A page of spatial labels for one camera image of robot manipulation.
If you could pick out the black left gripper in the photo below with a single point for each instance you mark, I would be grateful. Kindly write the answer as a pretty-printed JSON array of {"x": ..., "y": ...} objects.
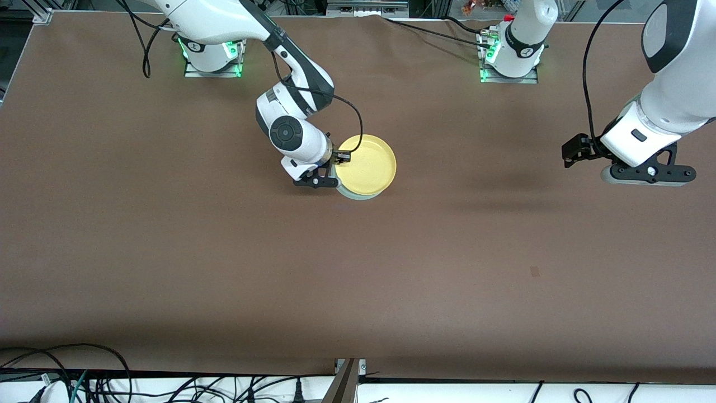
[{"x": 588, "y": 146}]

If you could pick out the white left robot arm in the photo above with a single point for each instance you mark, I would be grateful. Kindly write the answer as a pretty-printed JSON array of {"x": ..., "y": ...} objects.
[{"x": 677, "y": 89}]

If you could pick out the colourful background objects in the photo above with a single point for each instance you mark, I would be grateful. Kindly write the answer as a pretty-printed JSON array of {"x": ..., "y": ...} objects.
[{"x": 481, "y": 5}]

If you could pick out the pale green round plate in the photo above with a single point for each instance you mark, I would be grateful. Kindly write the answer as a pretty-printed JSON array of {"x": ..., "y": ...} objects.
[{"x": 358, "y": 196}]

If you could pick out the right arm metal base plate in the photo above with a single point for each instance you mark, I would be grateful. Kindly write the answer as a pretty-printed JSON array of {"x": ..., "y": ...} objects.
[{"x": 193, "y": 73}]

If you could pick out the aluminium profile post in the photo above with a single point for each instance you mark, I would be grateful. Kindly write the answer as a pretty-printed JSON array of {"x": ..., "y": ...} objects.
[{"x": 340, "y": 386}]

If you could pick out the black power plug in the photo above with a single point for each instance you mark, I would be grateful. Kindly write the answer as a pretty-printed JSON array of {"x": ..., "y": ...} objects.
[{"x": 298, "y": 392}]

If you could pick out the aluminium frame corner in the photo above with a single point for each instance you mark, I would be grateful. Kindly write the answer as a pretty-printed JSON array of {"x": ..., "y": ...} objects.
[{"x": 42, "y": 15}]

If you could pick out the yellow round plate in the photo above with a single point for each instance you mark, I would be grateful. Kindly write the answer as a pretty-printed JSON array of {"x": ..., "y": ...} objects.
[{"x": 369, "y": 165}]

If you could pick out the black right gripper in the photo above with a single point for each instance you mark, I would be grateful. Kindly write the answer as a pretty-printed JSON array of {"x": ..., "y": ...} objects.
[{"x": 337, "y": 158}]

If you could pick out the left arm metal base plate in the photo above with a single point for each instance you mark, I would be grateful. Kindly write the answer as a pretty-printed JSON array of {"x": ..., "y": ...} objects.
[{"x": 528, "y": 79}]

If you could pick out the white lower bench surface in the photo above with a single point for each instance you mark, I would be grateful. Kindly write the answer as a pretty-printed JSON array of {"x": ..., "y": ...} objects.
[{"x": 447, "y": 394}]

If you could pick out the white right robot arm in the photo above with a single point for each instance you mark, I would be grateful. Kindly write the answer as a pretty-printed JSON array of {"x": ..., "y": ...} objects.
[{"x": 224, "y": 19}]

